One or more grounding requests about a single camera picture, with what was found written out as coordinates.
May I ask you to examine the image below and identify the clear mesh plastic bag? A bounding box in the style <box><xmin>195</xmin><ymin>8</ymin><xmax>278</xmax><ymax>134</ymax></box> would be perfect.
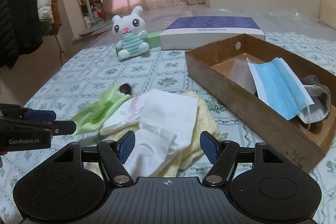
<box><xmin>228</xmin><ymin>59</ymin><xmax>256</xmax><ymax>94</ymax></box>

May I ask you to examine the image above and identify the black jacket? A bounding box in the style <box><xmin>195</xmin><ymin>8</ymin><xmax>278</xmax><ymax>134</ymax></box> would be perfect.
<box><xmin>1</xmin><ymin>0</ymin><xmax>43</xmax><ymax>69</ymax></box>

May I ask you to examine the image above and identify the orange jacket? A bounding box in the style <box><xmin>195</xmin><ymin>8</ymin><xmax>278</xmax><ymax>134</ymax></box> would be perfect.
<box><xmin>39</xmin><ymin>0</ymin><xmax>62</xmax><ymax>36</ymax></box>

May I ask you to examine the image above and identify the blue surgical mask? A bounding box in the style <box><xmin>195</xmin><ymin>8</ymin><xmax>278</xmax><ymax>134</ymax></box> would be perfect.
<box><xmin>247</xmin><ymin>57</ymin><xmax>314</xmax><ymax>121</ymax></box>

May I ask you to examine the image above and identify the white cloth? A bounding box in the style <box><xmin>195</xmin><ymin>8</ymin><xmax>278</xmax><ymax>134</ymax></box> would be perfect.
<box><xmin>125</xmin><ymin>89</ymin><xmax>199</xmax><ymax>179</ymax></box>

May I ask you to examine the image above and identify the white pink tissue pack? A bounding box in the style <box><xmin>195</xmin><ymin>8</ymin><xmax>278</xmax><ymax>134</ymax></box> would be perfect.
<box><xmin>99</xmin><ymin>93</ymin><xmax>148</xmax><ymax>136</ymax></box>

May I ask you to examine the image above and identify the wrapped wooden headboard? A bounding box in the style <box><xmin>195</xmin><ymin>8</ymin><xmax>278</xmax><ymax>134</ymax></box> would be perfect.
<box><xmin>318</xmin><ymin>0</ymin><xmax>335</xmax><ymax>30</ymax></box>

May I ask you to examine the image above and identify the grey cloth face mask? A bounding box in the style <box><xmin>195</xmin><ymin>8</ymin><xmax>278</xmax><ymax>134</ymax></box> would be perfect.
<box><xmin>298</xmin><ymin>75</ymin><xmax>331</xmax><ymax>124</ymax></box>

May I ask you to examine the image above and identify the purple white flat box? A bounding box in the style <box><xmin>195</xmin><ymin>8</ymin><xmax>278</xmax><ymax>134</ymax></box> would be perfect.
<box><xmin>159</xmin><ymin>16</ymin><xmax>265</xmax><ymax>50</ymax></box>

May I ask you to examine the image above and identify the brown cardboard tray box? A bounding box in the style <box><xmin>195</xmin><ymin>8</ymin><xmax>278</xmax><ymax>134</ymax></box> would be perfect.
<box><xmin>185</xmin><ymin>34</ymin><xmax>335</xmax><ymax>172</ymax></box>

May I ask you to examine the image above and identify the green microfiber cloth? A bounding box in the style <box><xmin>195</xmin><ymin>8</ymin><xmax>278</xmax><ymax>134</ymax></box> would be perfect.
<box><xmin>71</xmin><ymin>84</ymin><xmax>131</xmax><ymax>135</ymax></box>

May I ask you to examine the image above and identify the white bunny plush toy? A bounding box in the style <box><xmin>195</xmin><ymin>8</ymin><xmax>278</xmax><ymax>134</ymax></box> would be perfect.
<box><xmin>112</xmin><ymin>6</ymin><xmax>150</xmax><ymax>60</ymax></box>

